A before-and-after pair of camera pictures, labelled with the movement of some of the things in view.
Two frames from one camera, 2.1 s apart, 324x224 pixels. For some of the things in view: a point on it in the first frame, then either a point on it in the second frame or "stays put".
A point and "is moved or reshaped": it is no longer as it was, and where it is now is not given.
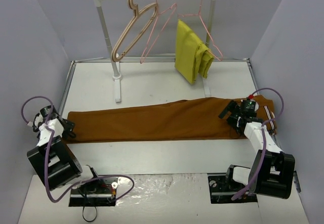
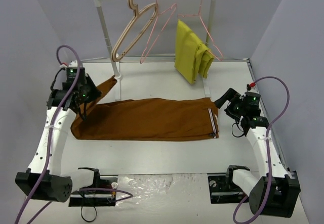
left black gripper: (67, 126) to (89, 90)
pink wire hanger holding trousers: (199, 15) stays put
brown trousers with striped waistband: (192, 120) is moved or reshaped
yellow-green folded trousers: (192, 56) stays put
